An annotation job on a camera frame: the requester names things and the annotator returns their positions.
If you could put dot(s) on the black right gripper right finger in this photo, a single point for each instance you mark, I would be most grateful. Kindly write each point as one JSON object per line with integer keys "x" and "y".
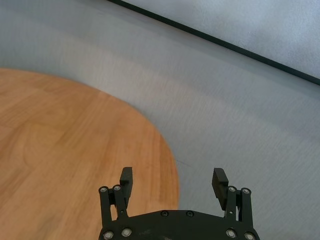
{"x": 220, "y": 190}

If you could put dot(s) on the black wall trim strip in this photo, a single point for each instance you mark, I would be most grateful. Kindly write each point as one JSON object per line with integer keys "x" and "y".
{"x": 212, "y": 39}

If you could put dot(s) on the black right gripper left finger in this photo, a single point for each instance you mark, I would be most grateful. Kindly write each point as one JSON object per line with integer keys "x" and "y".
{"x": 125, "y": 187}

